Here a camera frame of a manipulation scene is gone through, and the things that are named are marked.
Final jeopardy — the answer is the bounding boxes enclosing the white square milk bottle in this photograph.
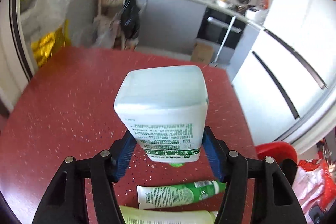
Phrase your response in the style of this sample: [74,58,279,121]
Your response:
[114,65,209,165]

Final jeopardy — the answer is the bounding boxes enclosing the black trash bin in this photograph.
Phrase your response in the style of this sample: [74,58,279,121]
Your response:
[280,159,298,186]

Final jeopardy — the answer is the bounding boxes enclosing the red snack bag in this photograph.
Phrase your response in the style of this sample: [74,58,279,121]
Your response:
[292,159,335,223]

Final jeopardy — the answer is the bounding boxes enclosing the red chair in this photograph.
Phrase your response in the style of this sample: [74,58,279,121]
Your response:
[255,141,298,164]

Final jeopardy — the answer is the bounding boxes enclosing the light green drink bottle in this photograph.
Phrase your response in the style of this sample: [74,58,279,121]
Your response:
[120,206,218,224]

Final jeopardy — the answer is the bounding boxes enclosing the green tube bottle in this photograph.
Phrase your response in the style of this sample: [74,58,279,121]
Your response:
[137,180,227,210]

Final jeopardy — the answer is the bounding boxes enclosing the white refrigerator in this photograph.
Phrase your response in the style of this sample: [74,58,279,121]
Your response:
[233,0,335,145]

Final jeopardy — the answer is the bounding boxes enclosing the yellow gold bag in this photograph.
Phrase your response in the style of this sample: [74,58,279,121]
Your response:
[31,19,71,68]

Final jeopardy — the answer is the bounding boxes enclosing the black built-in oven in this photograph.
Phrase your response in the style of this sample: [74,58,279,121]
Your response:
[197,8,246,50]

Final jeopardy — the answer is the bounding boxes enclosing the white rice cooker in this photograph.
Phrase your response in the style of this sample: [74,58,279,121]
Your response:
[245,7,268,26]

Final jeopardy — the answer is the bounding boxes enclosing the clear plastic bag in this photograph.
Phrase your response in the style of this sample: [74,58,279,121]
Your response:
[20,0,70,43]

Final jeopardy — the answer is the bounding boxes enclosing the black hanging bag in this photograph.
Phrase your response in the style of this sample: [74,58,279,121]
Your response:
[120,0,141,40]

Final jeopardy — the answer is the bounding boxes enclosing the grey lower cabinets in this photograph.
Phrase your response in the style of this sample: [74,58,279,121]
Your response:
[66,0,260,76]

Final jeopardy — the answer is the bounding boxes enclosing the white mop handle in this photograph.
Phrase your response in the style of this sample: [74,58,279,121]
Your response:
[211,16,236,67]

